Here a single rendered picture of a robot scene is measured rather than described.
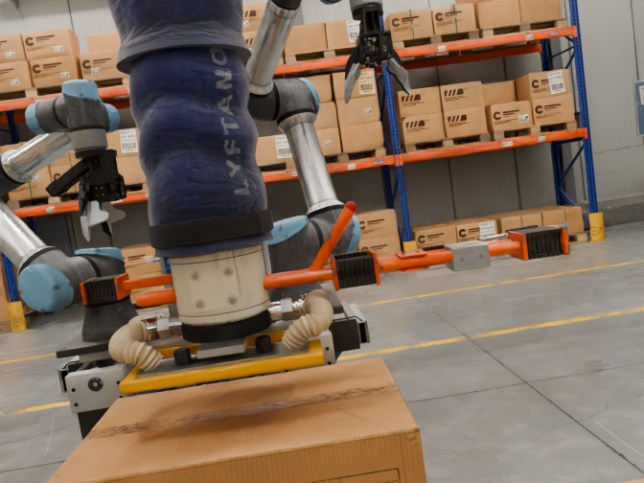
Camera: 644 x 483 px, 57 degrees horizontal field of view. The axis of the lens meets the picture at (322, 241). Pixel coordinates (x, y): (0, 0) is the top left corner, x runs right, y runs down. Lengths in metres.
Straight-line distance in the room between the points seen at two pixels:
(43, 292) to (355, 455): 0.84
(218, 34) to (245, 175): 0.24
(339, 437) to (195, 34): 0.69
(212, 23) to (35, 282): 0.76
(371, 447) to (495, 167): 9.25
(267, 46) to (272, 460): 0.98
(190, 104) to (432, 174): 8.87
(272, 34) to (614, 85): 9.80
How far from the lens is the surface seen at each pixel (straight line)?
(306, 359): 1.00
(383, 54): 1.37
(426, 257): 1.10
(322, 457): 1.00
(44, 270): 1.50
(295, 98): 1.71
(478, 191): 10.01
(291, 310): 1.10
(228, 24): 1.08
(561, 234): 1.17
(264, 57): 1.56
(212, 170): 1.01
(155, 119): 1.04
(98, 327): 1.61
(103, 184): 1.40
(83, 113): 1.41
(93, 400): 1.53
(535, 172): 10.37
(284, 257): 1.53
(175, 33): 1.04
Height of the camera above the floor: 1.35
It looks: 5 degrees down
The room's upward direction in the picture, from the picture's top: 8 degrees counter-clockwise
